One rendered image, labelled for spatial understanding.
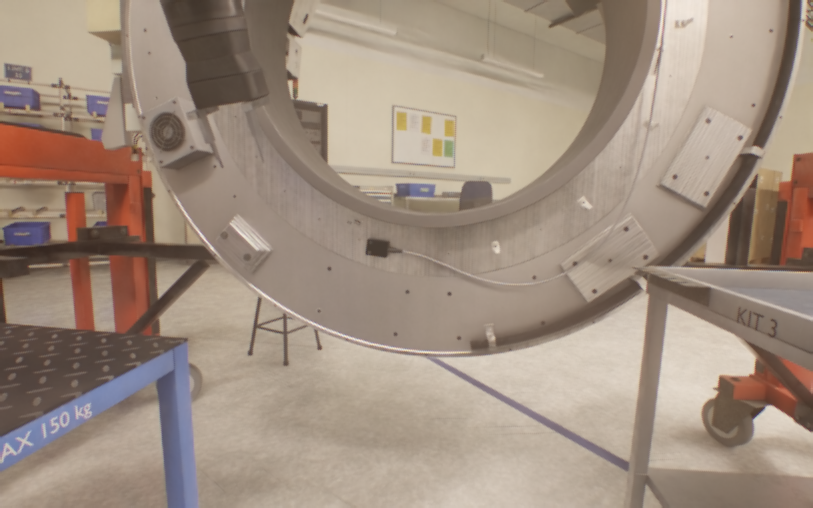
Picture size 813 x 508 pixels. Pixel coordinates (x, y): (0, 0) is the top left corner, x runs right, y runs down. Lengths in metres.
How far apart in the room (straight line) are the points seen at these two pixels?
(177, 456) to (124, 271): 1.12
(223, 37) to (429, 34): 7.28
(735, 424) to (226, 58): 1.72
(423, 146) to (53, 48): 4.96
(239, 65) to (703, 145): 0.83
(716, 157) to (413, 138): 6.30
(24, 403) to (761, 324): 0.76
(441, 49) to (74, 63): 5.22
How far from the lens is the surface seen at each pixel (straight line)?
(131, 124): 1.36
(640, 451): 0.92
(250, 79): 0.47
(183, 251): 1.34
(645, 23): 0.93
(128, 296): 1.74
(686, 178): 0.96
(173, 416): 0.66
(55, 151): 1.50
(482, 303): 0.88
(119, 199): 1.71
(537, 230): 0.87
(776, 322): 0.58
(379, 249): 0.85
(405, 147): 6.95
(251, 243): 0.93
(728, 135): 1.00
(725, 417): 1.78
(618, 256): 0.91
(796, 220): 1.61
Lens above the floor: 0.79
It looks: 7 degrees down
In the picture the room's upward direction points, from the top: 1 degrees clockwise
